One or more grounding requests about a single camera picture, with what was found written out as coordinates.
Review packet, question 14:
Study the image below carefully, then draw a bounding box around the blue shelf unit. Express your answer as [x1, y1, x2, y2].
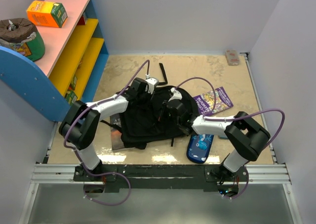
[0, 0, 108, 122]

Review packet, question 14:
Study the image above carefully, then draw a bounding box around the orange green crayon box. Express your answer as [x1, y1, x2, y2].
[26, 0, 68, 28]

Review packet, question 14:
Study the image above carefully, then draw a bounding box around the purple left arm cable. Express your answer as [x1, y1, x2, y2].
[63, 59, 132, 205]

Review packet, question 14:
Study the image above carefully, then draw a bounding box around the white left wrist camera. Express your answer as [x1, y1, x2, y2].
[145, 77, 159, 94]

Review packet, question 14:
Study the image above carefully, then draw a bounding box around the black student backpack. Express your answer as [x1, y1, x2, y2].
[102, 62, 198, 150]

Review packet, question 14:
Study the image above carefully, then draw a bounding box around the blue shark pencil case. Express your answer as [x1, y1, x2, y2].
[186, 134, 214, 164]

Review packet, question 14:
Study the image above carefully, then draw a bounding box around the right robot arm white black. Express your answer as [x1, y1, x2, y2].
[166, 99, 271, 181]

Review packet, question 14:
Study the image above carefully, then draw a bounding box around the aluminium rail frame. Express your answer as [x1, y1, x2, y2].
[20, 54, 302, 224]

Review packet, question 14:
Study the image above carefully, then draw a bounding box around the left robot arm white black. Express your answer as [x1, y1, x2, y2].
[59, 76, 159, 180]

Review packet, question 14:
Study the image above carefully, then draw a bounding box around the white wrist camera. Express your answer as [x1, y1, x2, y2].
[145, 77, 159, 94]
[169, 87, 182, 101]

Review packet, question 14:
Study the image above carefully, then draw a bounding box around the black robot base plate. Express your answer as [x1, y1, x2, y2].
[74, 165, 249, 196]

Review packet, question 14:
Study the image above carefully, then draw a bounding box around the dark tale book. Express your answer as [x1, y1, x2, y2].
[110, 114, 127, 152]

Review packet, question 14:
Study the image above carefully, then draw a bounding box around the brown green toy stump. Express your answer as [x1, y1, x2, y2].
[0, 18, 45, 61]

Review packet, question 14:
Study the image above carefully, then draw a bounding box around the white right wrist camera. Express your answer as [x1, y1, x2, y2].
[169, 87, 182, 101]

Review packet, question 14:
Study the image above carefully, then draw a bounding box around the beige pink eraser box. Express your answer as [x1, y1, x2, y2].
[225, 49, 240, 66]

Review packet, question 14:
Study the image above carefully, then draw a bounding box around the green box on shelf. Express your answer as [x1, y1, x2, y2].
[65, 90, 78, 106]
[69, 75, 77, 90]

